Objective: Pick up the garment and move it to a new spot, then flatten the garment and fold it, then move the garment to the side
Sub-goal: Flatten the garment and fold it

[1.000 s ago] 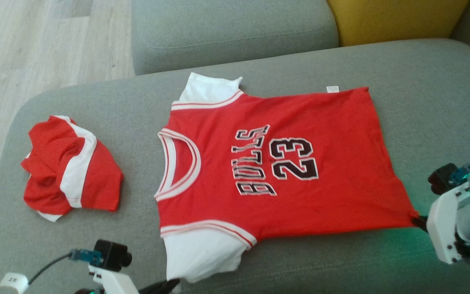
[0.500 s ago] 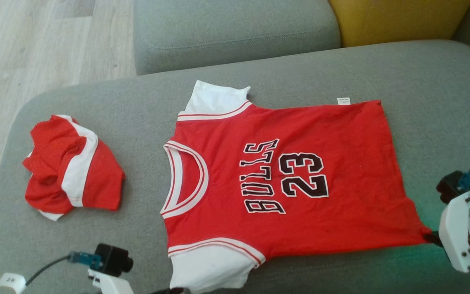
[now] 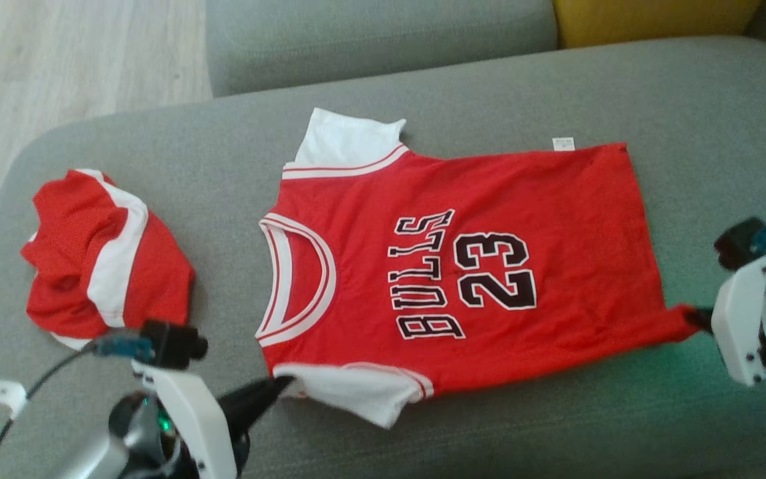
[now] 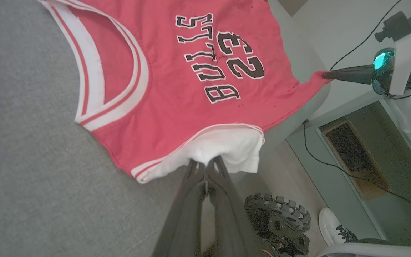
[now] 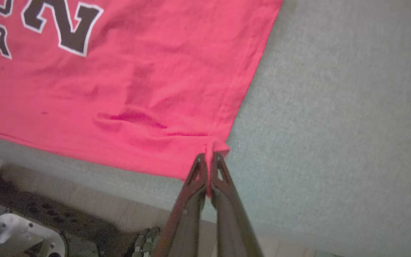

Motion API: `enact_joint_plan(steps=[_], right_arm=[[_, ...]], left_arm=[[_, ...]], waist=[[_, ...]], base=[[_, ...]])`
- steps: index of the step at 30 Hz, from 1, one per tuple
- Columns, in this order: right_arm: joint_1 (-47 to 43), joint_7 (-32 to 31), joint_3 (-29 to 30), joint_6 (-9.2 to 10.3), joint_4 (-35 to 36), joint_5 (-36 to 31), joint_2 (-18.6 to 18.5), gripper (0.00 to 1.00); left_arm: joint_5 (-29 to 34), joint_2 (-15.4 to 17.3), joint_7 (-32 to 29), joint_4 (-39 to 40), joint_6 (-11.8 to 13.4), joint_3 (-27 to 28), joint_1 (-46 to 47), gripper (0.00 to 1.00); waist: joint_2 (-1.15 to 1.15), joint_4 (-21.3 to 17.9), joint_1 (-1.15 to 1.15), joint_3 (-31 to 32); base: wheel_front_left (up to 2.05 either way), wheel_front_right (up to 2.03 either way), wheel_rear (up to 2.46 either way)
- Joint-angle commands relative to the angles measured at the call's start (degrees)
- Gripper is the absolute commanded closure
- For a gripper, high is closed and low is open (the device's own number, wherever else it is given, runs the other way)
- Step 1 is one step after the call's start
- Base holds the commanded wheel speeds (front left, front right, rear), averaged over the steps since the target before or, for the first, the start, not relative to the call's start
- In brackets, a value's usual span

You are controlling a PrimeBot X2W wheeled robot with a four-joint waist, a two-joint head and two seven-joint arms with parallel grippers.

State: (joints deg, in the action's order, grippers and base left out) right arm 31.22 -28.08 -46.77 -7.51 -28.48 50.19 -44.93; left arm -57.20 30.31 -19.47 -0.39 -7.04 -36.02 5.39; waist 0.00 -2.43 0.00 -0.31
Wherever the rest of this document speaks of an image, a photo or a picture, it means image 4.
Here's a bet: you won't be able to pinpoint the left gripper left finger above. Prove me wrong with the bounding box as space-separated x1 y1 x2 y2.
152 159 206 257

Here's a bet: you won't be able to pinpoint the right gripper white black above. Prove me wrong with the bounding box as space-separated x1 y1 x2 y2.
322 30 411 95

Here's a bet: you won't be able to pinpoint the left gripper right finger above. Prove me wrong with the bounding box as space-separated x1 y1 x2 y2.
207 156 263 257

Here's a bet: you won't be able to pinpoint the red Bulls 23 jersey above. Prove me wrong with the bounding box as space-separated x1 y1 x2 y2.
38 0 333 185

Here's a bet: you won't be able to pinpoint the black omni wheel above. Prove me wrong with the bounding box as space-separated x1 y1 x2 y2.
244 193 311 257

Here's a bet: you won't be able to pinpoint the white sneaker black laces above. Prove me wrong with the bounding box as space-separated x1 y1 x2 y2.
318 208 359 247

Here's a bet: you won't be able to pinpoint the grey-green panel brown recess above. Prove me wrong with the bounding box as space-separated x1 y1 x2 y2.
285 101 411 241

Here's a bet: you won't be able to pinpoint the grey and yellow sofa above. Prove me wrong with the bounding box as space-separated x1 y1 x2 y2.
0 0 331 257

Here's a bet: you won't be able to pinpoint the thin black cable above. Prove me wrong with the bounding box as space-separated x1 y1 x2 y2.
302 119 411 219
330 0 403 71

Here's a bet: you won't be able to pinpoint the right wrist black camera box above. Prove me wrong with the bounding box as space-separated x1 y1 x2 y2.
374 11 411 43

